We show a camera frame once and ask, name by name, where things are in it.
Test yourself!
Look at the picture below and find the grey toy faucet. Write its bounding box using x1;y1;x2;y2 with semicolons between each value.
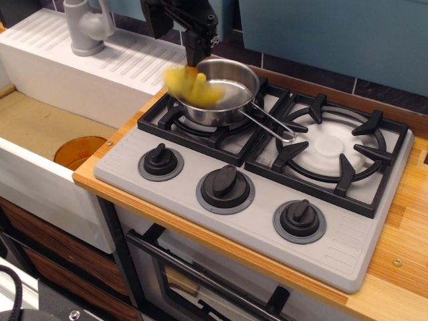
64;0;115;57

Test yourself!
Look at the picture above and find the stainless steel pan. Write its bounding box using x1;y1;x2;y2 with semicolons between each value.
177;59;297;142

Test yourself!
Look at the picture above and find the black middle stove knob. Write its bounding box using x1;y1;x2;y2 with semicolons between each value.
196;165;255;215

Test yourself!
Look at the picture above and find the grey toy stove top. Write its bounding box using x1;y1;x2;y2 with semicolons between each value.
92;62;415;294

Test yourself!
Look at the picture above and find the black burner grate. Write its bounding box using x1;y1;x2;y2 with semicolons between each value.
137;94;283;167
245;93;414;218

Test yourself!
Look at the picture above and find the yellow stuffed duck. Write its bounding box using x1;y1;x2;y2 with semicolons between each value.
163;66;225;108

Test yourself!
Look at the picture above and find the black right stove knob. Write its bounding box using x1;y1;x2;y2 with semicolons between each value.
273;199;327;245

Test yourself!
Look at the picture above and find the black braided cable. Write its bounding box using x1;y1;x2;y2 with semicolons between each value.
0;264;23;321

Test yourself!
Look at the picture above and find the toy oven door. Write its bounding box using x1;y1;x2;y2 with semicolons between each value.
126;224;292;320

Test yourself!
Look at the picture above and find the black left stove knob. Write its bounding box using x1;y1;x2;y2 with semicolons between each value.
138;143;184;182

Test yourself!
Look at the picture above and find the black stove knob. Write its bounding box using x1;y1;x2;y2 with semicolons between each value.
138;143;184;182
273;199;327;245
196;165;255;215

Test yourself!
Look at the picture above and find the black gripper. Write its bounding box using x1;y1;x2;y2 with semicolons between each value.
140;0;219;67

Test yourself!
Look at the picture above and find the white toy sink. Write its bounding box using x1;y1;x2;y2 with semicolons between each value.
1;9;186;253

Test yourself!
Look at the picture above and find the orange plastic plate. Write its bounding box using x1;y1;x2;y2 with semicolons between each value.
53;136;106;171

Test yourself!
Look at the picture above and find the wooden drawer cabinet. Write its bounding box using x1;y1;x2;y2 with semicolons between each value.
1;199;140;320

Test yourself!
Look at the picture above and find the black left burner grate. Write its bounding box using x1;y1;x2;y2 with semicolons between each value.
137;94;283;167

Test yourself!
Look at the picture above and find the black right burner grate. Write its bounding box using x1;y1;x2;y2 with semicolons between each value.
245;93;414;218

